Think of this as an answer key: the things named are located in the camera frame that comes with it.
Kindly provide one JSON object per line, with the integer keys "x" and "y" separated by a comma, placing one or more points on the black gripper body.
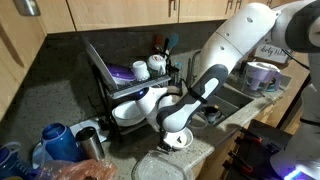
{"x": 164, "y": 145}

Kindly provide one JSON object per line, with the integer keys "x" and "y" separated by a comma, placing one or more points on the white ceramic bowl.
{"x": 179, "y": 140}

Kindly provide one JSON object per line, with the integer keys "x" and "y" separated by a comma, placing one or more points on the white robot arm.
{"x": 293, "y": 26}

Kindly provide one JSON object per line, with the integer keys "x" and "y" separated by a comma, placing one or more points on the clear plastic bowl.
{"x": 198, "y": 121}

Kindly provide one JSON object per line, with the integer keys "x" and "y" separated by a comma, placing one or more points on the purple bowl on rack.
{"x": 121, "y": 74}

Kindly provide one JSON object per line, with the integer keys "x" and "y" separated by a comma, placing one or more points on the white plates on lower rack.
{"x": 127, "y": 114}

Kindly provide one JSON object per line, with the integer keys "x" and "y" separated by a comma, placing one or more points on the black mug in sink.
{"x": 212, "y": 113}

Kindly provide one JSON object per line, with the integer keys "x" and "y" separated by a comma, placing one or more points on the white mug upper rack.
{"x": 139, "y": 68}

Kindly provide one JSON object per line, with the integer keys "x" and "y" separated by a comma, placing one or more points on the black utensil holder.
{"x": 172, "y": 72}

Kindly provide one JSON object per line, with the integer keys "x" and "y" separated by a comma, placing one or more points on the black two-tier dish rack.
{"x": 113, "y": 93}

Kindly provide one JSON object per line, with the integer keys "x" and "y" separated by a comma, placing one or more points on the stainless steel tumbler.
{"x": 90, "y": 143}

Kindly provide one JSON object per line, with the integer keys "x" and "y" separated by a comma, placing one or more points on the brushed steel faucet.
{"x": 191, "y": 64}

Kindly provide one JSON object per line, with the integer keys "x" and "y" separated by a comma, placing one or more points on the large white upright plate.
{"x": 93, "y": 54}

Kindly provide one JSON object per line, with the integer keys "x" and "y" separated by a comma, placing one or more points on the white red-patterned mug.
{"x": 158, "y": 63}

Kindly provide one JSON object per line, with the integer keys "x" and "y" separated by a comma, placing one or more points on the orange plastic bag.
{"x": 84, "y": 170}

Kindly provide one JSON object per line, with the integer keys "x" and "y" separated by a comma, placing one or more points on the stainless steel sink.
{"x": 229, "y": 102}

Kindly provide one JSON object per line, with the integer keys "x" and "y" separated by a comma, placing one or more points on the blue plastic jug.
{"x": 61, "y": 144}

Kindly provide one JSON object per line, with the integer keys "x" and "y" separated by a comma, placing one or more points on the purple water filter pitcher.
{"x": 261, "y": 77}

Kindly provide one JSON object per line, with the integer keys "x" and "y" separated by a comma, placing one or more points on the framed kitchen sign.
{"x": 271, "y": 53}

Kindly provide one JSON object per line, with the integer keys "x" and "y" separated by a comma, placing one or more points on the blue measuring cup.
{"x": 12, "y": 167}

